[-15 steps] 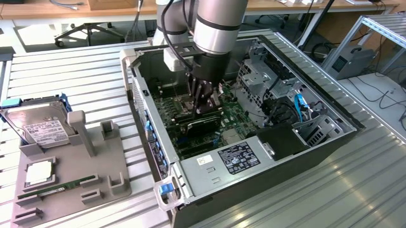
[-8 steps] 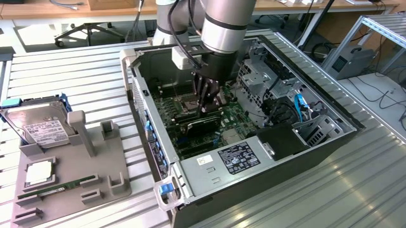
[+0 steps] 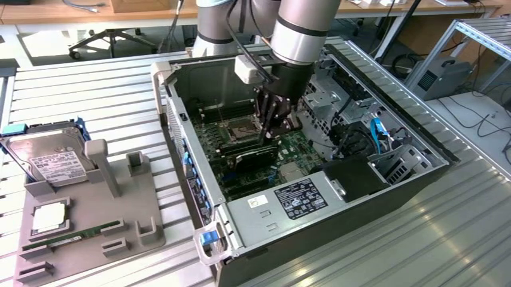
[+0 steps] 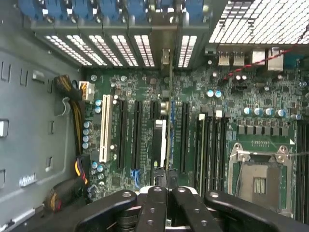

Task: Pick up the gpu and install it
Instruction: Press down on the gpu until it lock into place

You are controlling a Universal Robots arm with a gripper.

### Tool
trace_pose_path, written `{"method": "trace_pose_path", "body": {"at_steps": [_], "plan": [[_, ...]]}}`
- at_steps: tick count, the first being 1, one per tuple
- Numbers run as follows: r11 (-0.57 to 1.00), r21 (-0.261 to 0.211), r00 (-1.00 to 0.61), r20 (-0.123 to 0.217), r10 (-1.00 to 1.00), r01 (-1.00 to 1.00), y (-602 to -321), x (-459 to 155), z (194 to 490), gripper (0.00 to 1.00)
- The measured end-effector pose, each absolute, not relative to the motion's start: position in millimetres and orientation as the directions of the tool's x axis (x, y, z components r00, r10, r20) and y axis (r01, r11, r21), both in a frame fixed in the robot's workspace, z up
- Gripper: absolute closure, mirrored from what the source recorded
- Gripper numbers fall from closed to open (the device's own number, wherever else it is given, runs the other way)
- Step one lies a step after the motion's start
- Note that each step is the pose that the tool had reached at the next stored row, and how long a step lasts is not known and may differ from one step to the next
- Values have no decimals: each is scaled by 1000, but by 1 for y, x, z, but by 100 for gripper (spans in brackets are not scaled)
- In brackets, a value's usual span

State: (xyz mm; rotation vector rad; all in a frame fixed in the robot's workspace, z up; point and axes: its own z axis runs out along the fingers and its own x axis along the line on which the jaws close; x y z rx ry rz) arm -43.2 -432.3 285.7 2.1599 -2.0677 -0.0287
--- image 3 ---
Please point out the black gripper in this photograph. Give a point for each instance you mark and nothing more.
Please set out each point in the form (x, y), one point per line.
(290, 77)

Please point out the graphics card with metal bracket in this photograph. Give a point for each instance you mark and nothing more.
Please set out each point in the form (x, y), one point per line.
(255, 157)

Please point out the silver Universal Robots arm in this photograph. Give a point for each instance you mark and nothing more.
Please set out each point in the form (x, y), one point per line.
(303, 33)

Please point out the CPU socket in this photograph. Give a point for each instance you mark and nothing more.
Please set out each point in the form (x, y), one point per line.
(242, 128)

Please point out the thin locking lever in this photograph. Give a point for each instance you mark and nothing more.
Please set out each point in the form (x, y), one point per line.
(220, 113)

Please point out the metal disk bay cage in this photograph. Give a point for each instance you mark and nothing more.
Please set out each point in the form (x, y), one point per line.
(316, 140)

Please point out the black office chair base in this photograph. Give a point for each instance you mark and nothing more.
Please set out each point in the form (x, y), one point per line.
(112, 36)
(356, 22)

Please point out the green motherboard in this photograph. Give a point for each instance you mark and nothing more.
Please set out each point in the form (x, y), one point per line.
(298, 154)

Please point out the silver chipset heat sink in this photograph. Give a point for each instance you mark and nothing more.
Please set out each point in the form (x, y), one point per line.
(294, 172)

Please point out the blue slot clip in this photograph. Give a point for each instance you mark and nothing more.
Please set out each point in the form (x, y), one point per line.
(186, 158)
(202, 192)
(207, 207)

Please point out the black plastic shroud box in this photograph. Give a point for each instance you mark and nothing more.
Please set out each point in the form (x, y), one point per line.
(355, 179)

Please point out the light blue slot latch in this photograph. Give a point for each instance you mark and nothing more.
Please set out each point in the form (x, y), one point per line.
(194, 172)

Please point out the wooden desk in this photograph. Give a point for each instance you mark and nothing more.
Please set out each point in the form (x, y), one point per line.
(48, 15)
(431, 9)

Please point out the brown box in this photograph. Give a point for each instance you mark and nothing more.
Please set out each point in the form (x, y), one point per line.
(139, 6)

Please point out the grey power supply unit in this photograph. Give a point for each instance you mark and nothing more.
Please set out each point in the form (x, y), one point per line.
(255, 221)

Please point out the open black PC case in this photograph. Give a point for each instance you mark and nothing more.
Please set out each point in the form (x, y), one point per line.
(359, 227)

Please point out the silver hard disk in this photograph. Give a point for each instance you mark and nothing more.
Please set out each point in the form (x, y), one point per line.
(52, 161)

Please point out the grey parts rack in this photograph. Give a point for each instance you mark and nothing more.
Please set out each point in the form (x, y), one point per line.
(91, 209)

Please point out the hard drive in blue caddy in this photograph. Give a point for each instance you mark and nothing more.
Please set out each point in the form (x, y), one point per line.
(12, 130)

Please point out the silver CPU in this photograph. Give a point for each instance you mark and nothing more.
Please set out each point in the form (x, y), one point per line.
(48, 216)

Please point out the green RAM stick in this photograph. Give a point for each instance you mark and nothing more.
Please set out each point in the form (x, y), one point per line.
(72, 237)

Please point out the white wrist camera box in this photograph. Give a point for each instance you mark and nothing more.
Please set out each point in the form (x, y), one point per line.
(247, 70)

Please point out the aluminium frame rack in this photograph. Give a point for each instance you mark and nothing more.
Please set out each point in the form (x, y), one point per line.
(479, 30)

